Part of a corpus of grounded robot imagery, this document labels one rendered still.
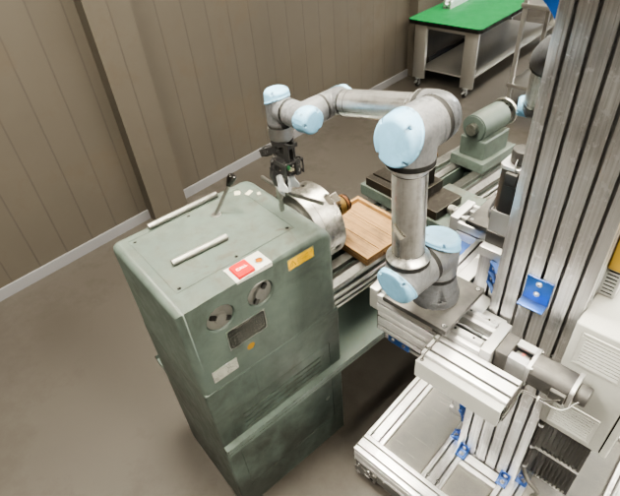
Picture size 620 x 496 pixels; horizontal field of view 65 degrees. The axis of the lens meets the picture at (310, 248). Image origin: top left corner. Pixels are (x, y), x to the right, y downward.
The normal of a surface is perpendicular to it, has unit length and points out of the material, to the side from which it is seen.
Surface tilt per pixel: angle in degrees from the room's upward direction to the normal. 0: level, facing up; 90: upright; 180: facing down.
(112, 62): 90
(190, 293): 0
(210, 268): 0
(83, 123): 90
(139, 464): 0
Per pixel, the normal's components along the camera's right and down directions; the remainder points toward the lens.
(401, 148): -0.74, 0.37
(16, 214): 0.73, 0.40
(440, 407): -0.07, -0.77
